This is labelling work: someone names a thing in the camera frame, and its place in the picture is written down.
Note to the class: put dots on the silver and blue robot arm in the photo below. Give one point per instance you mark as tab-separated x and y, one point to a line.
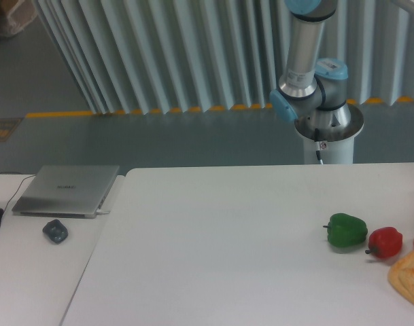
303	51

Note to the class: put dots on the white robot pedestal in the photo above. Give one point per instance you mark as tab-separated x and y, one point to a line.
328	136

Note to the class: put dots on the silver closed laptop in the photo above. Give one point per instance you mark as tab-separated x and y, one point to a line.
67	191

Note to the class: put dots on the red bell pepper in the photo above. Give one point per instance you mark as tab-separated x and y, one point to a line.
385	243

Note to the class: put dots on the brown cardboard box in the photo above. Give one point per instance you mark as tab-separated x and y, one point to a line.
15	16

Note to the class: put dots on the white folding partition screen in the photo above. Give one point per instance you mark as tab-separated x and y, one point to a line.
161	55

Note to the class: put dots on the golden bread loaf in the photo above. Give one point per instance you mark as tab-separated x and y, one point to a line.
401	277

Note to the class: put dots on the green bell pepper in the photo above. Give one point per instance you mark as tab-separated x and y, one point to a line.
344	230

